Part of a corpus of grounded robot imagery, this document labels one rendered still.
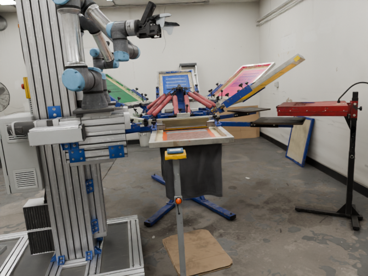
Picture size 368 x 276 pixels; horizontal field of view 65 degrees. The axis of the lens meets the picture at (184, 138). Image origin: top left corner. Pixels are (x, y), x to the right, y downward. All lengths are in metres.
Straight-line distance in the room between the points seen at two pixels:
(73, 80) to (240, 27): 5.65
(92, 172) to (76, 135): 0.49
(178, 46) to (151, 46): 0.59
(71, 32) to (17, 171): 0.91
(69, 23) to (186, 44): 5.18
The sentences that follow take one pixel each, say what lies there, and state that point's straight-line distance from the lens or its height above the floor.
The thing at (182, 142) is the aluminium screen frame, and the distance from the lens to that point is 1.95.
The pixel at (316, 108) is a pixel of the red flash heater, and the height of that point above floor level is 1.09.
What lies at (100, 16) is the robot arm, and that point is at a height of 1.75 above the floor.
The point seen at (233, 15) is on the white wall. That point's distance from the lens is 6.94.
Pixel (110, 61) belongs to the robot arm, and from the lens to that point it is 2.47.
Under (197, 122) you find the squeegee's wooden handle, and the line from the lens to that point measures 2.52.
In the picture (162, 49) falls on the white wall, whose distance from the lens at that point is 6.67.
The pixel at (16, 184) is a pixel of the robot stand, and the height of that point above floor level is 0.82.
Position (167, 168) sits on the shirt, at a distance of 2.09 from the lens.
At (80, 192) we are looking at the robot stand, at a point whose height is 0.70.
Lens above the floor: 1.38
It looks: 11 degrees down
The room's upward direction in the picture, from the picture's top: 3 degrees counter-clockwise
